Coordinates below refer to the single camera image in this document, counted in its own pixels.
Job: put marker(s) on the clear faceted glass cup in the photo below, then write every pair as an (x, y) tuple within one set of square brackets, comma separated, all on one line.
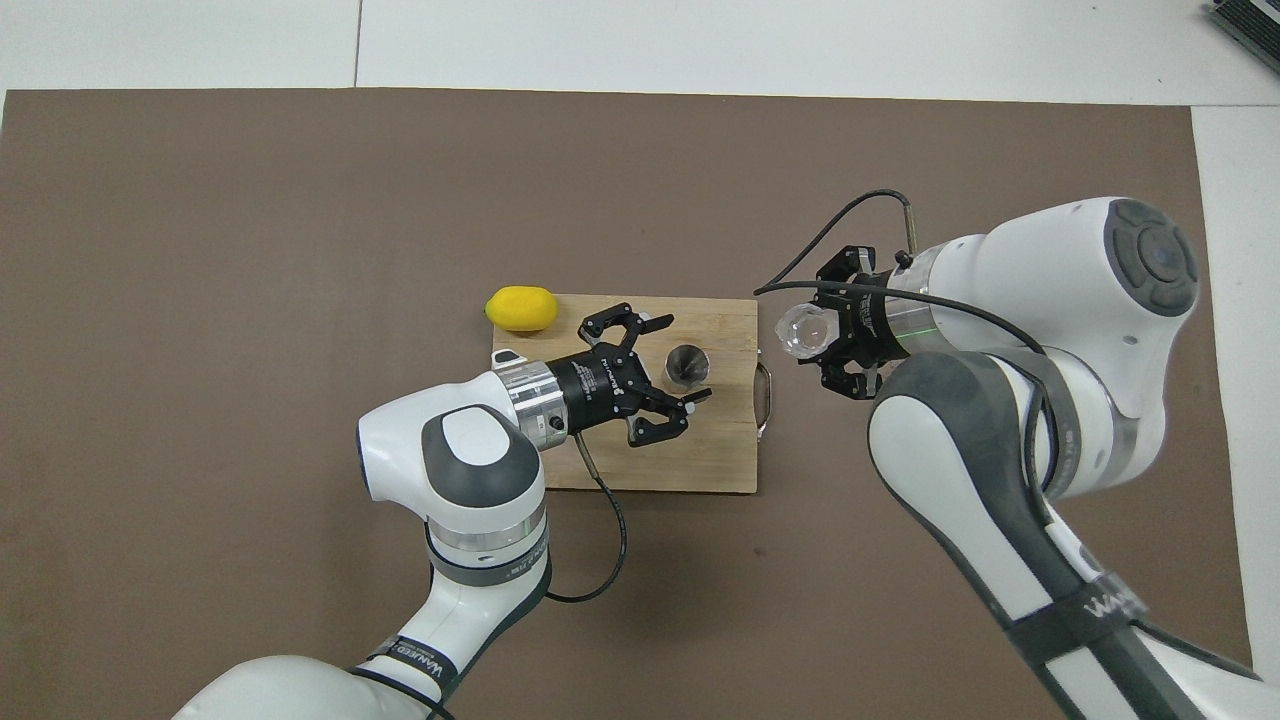
[(806, 332)]

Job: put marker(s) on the steel double jigger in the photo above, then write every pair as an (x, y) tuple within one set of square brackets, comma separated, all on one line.
[(688, 366)]

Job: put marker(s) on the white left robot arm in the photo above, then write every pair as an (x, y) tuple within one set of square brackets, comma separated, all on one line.
[(470, 500)]

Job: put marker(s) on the dark ribbed object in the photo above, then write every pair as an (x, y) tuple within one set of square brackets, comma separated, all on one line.
[(1250, 25)]

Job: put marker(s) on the wooden cutting board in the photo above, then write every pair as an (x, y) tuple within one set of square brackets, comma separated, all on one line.
[(700, 450)]

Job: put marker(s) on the brown table mat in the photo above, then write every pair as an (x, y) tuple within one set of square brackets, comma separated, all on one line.
[(250, 250)]

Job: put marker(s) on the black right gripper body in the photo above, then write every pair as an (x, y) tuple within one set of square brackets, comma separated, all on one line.
[(875, 320)]

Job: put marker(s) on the yellow lemon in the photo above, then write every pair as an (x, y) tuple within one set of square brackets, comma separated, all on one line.
[(521, 309)]

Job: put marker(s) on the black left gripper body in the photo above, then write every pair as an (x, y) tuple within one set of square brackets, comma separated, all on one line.
[(595, 390)]

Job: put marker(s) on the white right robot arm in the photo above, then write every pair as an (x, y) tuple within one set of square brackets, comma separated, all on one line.
[(1060, 330)]

